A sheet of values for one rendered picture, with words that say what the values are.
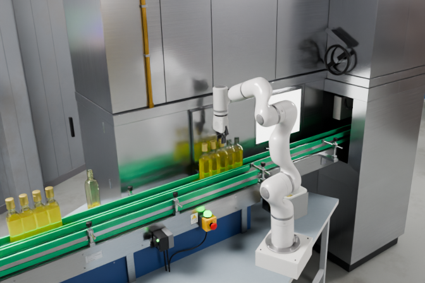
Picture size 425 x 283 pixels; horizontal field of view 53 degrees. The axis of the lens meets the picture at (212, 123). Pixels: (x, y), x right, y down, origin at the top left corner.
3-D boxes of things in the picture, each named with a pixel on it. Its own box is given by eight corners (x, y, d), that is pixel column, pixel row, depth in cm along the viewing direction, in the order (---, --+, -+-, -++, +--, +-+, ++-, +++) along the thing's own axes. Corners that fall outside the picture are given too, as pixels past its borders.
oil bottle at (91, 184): (97, 211, 232) (92, 167, 223) (102, 215, 228) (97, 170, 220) (88, 215, 229) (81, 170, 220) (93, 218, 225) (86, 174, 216)
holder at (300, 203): (276, 196, 284) (276, 175, 278) (307, 214, 262) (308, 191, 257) (256, 204, 275) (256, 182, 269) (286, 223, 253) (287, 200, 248)
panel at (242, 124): (297, 131, 310) (300, 85, 299) (300, 132, 308) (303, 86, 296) (191, 163, 263) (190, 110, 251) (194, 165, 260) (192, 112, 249)
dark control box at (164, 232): (166, 240, 227) (166, 226, 225) (174, 247, 221) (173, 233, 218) (152, 246, 223) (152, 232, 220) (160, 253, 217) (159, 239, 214)
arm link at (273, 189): (298, 214, 226) (298, 174, 217) (272, 228, 216) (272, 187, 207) (282, 204, 235) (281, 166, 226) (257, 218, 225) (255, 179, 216)
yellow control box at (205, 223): (209, 222, 242) (209, 211, 240) (217, 228, 236) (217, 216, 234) (199, 227, 238) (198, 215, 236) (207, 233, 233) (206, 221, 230)
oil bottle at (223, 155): (222, 179, 264) (222, 146, 257) (228, 182, 260) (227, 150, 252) (215, 181, 261) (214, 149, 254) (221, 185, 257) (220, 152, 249)
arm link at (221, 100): (223, 105, 251) (210, 108, 246) (222, 83, 246) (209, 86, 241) (232, 108, 244) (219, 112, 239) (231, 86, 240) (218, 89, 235)
